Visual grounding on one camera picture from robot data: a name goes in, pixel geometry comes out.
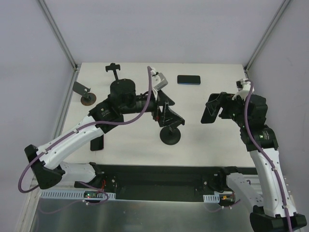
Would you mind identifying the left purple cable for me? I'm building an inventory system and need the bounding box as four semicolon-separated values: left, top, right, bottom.
18;66;155;193

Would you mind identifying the aluminium frame post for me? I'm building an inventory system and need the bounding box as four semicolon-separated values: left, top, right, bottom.
243;0;292;73
36;0;78;70

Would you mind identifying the black clamp phone stand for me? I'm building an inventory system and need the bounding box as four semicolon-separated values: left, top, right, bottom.
105;63;121;81

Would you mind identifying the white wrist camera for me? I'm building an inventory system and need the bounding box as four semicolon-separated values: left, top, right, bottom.
151;69;168;91
232;78;254;101

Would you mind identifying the right aluminium frame post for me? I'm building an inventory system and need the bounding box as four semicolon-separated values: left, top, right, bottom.
243;0;292;73

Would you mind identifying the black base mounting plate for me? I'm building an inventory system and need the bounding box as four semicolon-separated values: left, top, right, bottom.
87;165;257;202

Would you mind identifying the left aluminium frame post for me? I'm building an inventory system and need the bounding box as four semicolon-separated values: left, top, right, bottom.
36;0;78;70

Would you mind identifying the white cable duct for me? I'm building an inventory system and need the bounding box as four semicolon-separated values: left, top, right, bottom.
203;193;235;203
41;189;116;201

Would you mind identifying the blue edged black phone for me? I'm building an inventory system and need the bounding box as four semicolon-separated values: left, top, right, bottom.
177;75;201;85

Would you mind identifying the right white cable duct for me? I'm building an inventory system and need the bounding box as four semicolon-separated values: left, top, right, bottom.
203;193;235;203

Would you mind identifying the black phone with red case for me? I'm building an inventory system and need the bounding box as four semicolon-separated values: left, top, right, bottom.
90;135;104;151

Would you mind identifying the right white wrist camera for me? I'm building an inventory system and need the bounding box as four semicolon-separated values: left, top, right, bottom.
232;78;254;101

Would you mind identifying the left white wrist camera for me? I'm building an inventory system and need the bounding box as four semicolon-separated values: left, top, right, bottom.
151;69;168;91

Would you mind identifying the left white cable duct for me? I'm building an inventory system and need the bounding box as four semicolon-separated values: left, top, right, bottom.
41;189;116;201

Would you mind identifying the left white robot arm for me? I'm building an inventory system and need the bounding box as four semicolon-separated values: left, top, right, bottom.
25;79;185;189

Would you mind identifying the brown base phone stand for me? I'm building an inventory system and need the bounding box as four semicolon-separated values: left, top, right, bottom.
72;81;97;106

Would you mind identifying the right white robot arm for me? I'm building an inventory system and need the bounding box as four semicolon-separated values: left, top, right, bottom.
201;92;307;232

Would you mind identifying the black round base phone stand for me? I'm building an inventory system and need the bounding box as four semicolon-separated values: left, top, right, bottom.
159;126;181;145

